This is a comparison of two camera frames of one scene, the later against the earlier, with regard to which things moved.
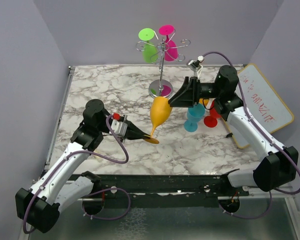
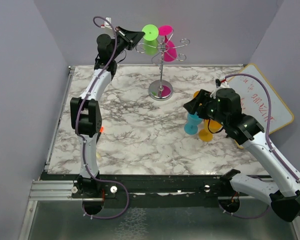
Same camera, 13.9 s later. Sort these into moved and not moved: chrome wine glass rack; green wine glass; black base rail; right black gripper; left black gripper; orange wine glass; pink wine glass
Moved: orange wine glass; green wine glass; right black gripper; left black gripper
Not moved: pink wine glass; chrome wine glass rack; black base rail
